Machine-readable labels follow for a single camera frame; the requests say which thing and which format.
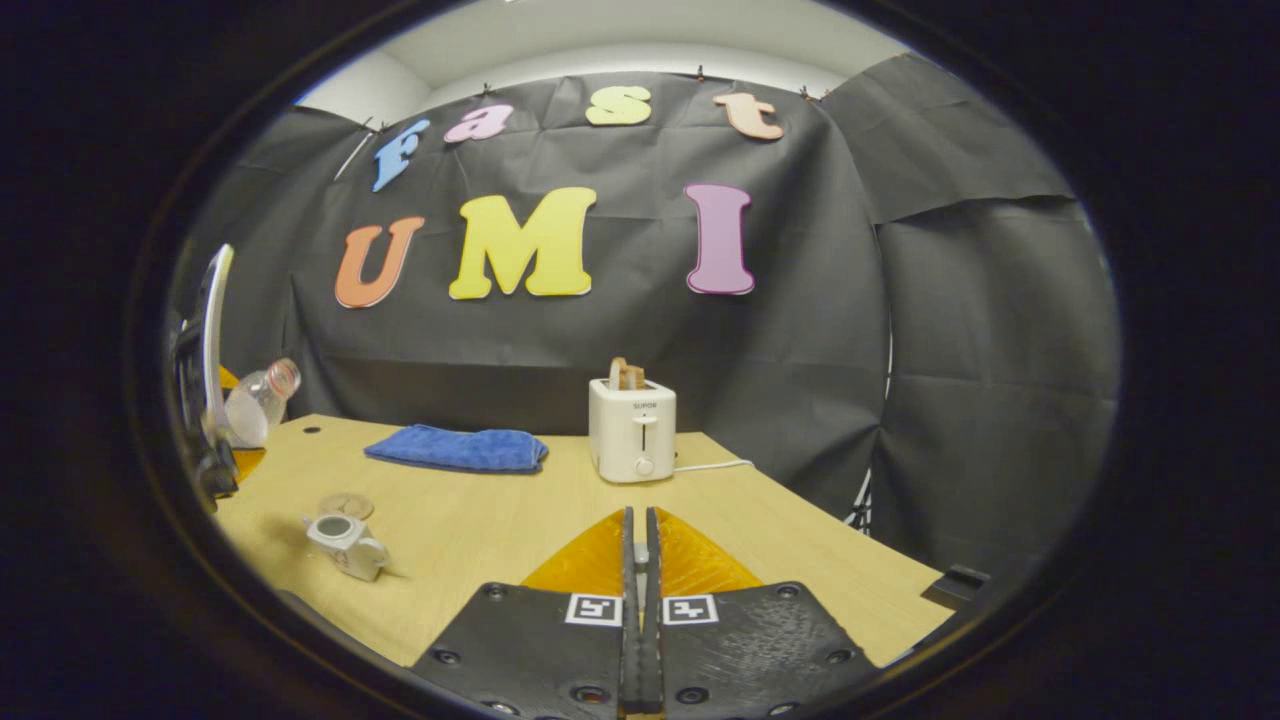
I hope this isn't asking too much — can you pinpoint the blue folded towel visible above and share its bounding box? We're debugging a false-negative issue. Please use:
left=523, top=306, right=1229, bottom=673
left=363, top=424, right=549, bottom=474

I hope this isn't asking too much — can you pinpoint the white toaster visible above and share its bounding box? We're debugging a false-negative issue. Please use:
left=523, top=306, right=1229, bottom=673
left=588, top=378, right=678, bottom=485

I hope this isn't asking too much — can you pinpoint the small black block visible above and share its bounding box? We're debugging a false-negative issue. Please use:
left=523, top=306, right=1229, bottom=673
left=920, top=565, right=991, bottom=611

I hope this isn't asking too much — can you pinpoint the white teacup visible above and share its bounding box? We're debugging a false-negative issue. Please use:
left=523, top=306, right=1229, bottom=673
left=303, top=513, right=391, bottom=583

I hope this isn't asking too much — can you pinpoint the clear plastic water bottle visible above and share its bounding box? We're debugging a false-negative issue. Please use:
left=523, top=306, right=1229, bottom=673
left=225, top=358, right=302, bottom=449

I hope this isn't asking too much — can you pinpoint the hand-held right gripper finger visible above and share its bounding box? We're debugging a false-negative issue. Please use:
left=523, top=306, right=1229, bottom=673
left=645, top=505, right=886, bottom=720
left=410, top=505, right=642, bottom=720

